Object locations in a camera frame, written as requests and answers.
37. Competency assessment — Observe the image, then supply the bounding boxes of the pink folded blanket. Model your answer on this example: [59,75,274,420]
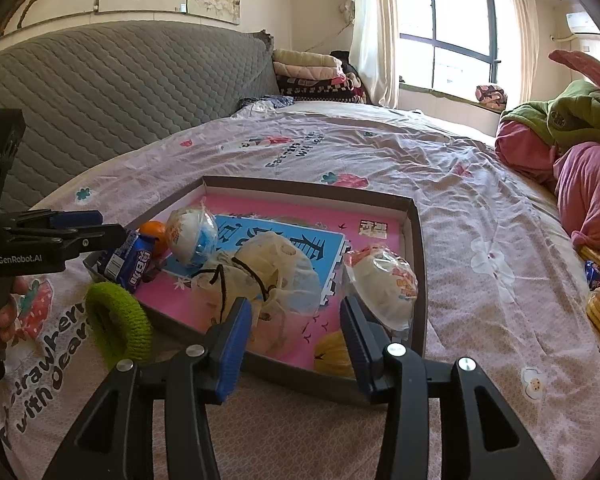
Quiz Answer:
[275,62,347,87]

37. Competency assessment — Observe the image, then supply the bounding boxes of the blue white bun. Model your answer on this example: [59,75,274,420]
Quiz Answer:
[166,206,218,267]

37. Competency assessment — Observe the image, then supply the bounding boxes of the window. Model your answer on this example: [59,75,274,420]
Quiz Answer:
[394,0,511,104]

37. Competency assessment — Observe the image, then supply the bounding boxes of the grey quilted headboard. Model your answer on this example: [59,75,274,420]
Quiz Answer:
[0,21,278,211]

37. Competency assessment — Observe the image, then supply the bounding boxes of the dark checkered folded blanket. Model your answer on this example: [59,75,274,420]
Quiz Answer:
[277,77,367,104]

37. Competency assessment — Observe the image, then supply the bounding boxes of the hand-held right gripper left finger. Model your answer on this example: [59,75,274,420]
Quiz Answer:
[42,297,253,480]

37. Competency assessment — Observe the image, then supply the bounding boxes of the pink patterned bag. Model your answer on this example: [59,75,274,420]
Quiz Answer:
[475,84,507,107]

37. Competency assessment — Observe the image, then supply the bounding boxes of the cream folded blanket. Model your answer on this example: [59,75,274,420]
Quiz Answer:
[272,49,343,69]

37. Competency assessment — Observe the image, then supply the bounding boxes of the cream curtain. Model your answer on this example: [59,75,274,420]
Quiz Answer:
[350,0,401,109]
[505,0,542,107]

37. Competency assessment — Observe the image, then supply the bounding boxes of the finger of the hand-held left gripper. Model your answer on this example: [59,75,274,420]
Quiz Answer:
[17,209,103,231]
[11,224,131,263]

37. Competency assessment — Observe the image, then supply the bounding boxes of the blue cookie packet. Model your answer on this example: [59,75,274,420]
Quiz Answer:
[100,232,157,295]

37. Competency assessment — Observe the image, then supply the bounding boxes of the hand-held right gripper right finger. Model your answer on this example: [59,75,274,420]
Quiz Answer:
[339,295,553,480]

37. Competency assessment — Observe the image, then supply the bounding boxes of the dark blue patterned cloth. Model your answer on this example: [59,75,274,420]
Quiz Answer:
[236,94,294,112]

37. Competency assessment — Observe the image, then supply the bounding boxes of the grey cardboard box pink bottom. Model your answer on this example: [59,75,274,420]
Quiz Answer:
[82,176,428,408]

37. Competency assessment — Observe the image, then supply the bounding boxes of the red white bun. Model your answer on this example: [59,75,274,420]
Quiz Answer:
[344,244,420,332]

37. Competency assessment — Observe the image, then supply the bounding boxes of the pink duvet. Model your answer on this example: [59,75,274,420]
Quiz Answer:
[495,120,600,261]

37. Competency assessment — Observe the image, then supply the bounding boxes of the green garment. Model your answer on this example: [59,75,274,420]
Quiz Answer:
[500,80,600,154]

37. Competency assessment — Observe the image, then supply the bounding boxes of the orange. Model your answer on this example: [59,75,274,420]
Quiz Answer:
[139,221,170,256]

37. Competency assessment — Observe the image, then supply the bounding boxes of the green fuzzy ring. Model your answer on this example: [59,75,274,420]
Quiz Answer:
[84,281,154,368]

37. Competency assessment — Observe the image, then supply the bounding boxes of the white air conditioner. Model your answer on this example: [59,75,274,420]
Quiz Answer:
[565,10,600,36]

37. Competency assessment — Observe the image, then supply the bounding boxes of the salmon quilted blanket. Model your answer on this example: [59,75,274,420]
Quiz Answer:
[549,49,600,92]

